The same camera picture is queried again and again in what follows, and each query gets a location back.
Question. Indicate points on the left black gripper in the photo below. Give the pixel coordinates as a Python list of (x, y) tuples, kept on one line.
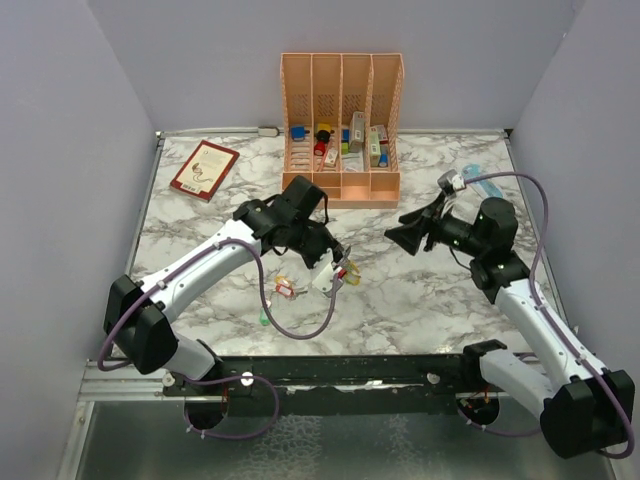
[(334, 247)]

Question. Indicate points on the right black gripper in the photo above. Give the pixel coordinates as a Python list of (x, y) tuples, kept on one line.
[(418, 223)]

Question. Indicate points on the metal coil keyring yellow handle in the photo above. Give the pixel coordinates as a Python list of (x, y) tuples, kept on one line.
[(345, 258)]

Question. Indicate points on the green tag key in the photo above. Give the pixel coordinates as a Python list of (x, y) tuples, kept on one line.
[(263, 317)]

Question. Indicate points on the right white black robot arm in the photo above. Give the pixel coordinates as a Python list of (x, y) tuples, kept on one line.
[(580, 404)]

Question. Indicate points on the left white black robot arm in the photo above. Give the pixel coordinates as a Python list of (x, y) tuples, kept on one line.
[(139, 314)]

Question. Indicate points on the yellow tag key lower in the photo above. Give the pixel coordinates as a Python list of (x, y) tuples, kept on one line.
[(283, 280)]

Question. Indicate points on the yellow tag key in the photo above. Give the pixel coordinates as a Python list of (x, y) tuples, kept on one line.
[(283, 280), (353, 275)]

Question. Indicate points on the yellow tag key upper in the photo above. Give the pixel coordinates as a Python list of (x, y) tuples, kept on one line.
[(353, 275)]

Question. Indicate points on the blue packaged item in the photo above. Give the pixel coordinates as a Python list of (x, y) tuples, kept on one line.
[(484, 188)]

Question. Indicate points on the grey green box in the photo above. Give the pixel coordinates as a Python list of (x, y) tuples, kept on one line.
[(356, 132)]

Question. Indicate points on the red black bottle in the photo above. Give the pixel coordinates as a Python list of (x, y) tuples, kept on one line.
[(322, 141)]

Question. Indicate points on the red cover paperback book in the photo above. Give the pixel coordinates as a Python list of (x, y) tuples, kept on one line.
[(204, 171)]

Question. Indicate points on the peach plastic desk organizer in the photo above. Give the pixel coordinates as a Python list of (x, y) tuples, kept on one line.
[(329, 88)]

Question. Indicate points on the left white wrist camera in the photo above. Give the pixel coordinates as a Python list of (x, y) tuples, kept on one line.
[(322, 278)]

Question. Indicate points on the white adapter at wall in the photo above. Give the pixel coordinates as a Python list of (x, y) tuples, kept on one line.
[(268, 131)]

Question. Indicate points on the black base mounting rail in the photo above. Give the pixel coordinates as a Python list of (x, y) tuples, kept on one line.
[(483, 405)]

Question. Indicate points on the aluminium frame rail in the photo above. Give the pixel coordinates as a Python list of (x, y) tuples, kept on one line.
[(120, 382)]

